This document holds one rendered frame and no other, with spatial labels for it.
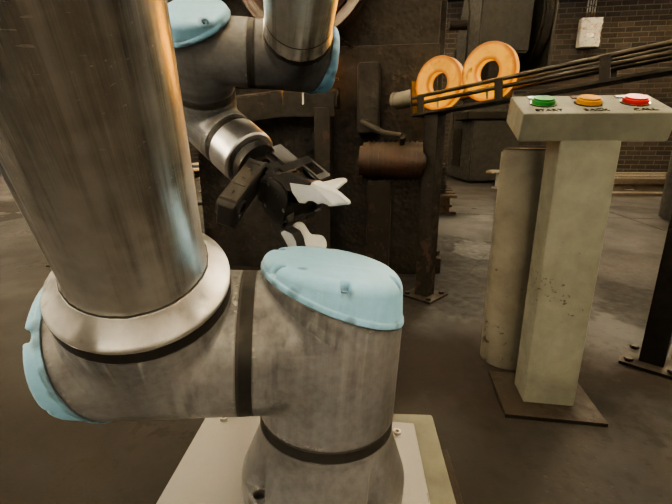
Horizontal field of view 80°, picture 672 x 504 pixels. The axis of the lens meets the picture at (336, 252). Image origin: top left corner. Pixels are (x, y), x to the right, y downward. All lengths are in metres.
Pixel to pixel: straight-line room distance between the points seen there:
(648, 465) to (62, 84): 0.94
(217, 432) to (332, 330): 0.31
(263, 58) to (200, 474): 0.53
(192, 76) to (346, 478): 0.52
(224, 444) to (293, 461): 0.17
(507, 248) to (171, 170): 0.82
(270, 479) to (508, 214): 0.73
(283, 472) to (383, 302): 0.20
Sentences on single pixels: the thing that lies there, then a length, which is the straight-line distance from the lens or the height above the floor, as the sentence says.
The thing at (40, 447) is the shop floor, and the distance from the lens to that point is 0.97.
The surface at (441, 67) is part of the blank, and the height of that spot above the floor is 0.75.
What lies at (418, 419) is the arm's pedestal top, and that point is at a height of 0.12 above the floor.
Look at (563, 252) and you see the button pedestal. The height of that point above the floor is 0.34.
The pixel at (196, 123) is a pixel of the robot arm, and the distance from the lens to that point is 0.67.
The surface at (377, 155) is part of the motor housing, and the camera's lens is 1.36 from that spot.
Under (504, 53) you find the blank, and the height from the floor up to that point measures 0.76.
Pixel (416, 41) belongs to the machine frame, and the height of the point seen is 0.89.
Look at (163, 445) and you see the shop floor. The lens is 0.88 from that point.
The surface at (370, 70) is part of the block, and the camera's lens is 1.53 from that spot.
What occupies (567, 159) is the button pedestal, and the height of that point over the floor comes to 0.50.
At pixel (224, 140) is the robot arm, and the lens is 0.62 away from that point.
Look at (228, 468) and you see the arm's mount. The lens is 0.57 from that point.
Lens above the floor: 0.54
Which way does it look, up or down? 15 degrees down
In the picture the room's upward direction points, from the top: straight up
